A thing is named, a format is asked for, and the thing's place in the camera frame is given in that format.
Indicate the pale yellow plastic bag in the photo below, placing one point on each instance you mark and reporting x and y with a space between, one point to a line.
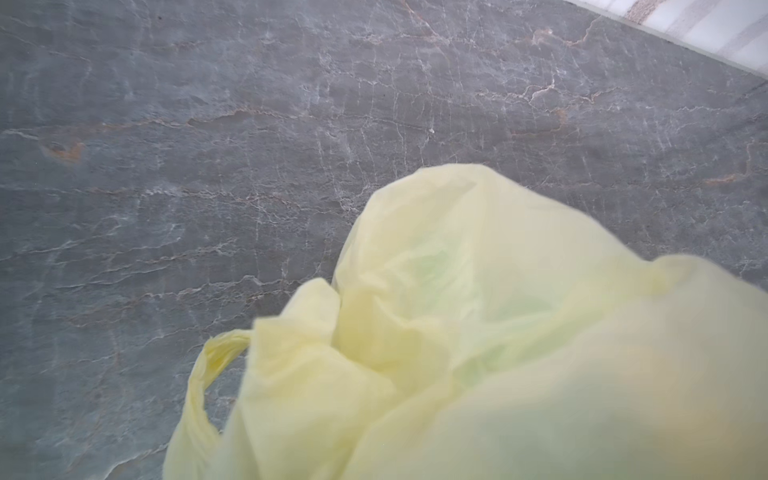
474 329

